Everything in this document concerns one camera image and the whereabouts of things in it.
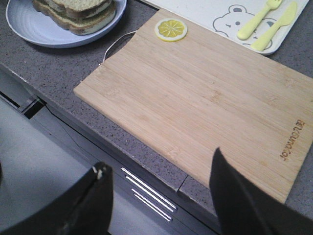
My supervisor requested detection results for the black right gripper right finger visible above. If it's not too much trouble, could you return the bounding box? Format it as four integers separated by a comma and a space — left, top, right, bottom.
210, 148, 313, 235

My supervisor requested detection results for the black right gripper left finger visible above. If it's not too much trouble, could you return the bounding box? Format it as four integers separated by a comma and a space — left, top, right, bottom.
1, 162, 113, 235

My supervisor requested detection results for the bread slice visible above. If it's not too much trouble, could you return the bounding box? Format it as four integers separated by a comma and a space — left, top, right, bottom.
32, 0, 116, 36
45, 0, 112, 12

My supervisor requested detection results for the light blue round plate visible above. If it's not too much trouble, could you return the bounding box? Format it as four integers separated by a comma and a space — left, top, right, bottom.
6, 0, 127, 48

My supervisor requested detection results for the white bear tray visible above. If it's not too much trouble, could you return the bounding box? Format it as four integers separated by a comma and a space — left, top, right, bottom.
139, 0, 310, 55

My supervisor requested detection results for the grey cabinet drawer front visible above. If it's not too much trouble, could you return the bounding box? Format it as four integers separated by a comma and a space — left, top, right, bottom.
0, 71, 213, 235

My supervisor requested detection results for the wooden cutting board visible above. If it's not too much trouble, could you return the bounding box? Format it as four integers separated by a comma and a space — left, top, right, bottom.
73, 9, 313, 202

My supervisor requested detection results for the yellow plastic knife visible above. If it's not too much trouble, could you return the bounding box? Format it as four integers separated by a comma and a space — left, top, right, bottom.
250, 1, 297, 51

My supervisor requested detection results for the yellow plastic fork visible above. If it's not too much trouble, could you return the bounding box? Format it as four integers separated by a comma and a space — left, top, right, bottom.
237, 0, 282, 40

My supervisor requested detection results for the yellow lemon slice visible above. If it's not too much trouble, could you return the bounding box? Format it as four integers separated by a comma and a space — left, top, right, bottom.
154, 18, 188, 42

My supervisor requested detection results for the metal cutting board handle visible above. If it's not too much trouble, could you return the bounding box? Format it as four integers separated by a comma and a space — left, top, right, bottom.
98, 30, 137, 66

